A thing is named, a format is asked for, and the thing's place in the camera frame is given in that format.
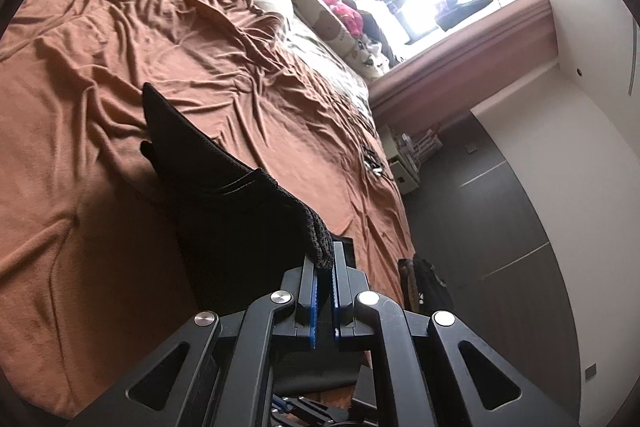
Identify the stack of dark folded clothes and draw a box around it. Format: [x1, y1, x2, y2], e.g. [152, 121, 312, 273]
[397, 257, 453, 313]

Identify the white nightstand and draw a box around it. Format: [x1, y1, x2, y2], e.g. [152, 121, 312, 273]
[387, 154, 421, 192]

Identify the small black white cloth item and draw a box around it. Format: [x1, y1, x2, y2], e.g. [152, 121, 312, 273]
[362, 147, 386, 175]

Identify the patterned window seat cushion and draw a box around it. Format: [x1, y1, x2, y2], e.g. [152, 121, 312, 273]
[277, 0, 391, 80]

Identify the dark hanging garment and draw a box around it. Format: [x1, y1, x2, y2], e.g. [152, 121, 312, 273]
[435, 4, 476, 30]

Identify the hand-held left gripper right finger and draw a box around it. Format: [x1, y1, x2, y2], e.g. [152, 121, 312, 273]
[331, 241, 561, 427]

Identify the pink plush toy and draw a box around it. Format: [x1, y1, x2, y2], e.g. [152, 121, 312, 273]
[320, 0, 363, 32]

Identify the black t-shirt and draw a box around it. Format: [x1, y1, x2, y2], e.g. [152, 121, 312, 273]
[140, 82, 368, 390]

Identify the dark grey wardrobe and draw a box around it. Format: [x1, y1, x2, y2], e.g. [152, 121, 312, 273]
[400, 107, 581, 408]

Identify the pink curtain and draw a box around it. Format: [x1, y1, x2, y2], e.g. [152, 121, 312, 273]
[370, 0, 553, 128]

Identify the brown blanket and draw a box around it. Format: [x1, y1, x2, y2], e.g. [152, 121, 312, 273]
[0, 0, 416, 408]

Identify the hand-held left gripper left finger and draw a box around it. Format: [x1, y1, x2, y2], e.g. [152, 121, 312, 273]
[70, 254, 319, 427]

